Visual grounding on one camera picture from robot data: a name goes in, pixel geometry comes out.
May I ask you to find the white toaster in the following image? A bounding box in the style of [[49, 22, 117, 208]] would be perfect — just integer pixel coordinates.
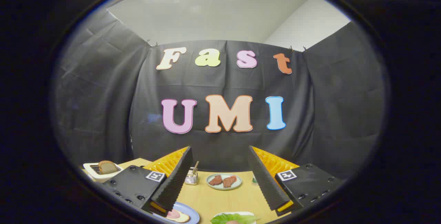
[[83, 162, 124, 183]]

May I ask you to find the pale green oval plate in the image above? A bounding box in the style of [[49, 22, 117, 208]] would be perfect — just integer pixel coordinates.
[[206, 173, 243, 191]]

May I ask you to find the blue plate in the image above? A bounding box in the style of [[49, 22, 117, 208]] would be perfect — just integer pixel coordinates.
[[153, 202, 200, 224]]

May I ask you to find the metal wire utensil holder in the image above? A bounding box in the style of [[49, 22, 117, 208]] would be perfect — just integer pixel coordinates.
[[185, 167, 199, 185]]

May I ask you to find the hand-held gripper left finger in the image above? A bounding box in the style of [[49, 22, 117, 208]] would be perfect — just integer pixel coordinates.
[[102, 146, 194, 217]]

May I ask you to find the green lettuce leaf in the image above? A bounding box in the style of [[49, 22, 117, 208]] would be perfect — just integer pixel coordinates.
[[210, 213, 256, 224]]

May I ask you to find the white rectangular plate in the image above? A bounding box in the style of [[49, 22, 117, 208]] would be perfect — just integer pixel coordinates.
[[211, 212, 257, 224]]

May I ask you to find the toasted bread slice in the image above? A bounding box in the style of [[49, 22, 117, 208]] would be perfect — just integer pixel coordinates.
[[98, 160, 117, 175]]

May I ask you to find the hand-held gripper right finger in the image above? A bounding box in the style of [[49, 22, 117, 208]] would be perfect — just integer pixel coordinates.
[[247, 145, 346, 217]]

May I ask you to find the white bread slice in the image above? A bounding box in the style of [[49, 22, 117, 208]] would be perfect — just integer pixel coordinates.
[[165, 210, 191, 223]]

